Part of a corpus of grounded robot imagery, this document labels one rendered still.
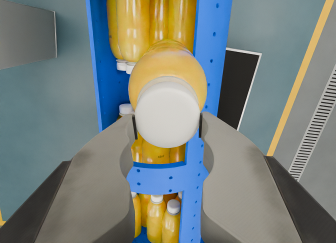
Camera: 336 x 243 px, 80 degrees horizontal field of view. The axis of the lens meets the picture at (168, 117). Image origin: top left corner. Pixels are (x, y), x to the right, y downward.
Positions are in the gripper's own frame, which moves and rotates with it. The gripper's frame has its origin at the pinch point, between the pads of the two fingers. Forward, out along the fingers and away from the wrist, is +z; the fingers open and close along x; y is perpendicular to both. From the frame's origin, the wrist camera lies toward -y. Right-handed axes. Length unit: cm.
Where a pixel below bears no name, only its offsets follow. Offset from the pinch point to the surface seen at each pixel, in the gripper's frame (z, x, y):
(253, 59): 131, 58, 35
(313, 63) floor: 148, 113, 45
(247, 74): 129, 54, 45
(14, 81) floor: 131, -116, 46
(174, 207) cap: 26, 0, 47
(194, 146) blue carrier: 20.7, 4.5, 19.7
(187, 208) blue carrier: 17.9, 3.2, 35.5
